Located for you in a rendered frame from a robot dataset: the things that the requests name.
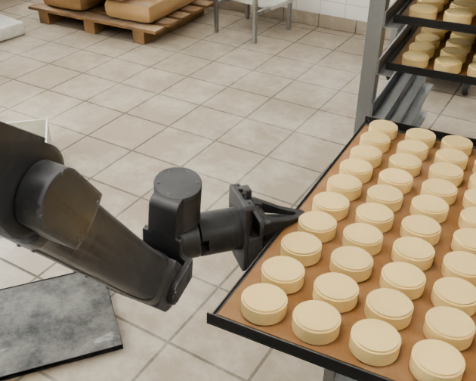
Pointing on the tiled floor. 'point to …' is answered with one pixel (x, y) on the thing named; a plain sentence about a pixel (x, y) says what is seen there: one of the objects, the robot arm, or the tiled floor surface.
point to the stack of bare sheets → (47, 325)
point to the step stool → (256, 12)
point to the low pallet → (178, 18)
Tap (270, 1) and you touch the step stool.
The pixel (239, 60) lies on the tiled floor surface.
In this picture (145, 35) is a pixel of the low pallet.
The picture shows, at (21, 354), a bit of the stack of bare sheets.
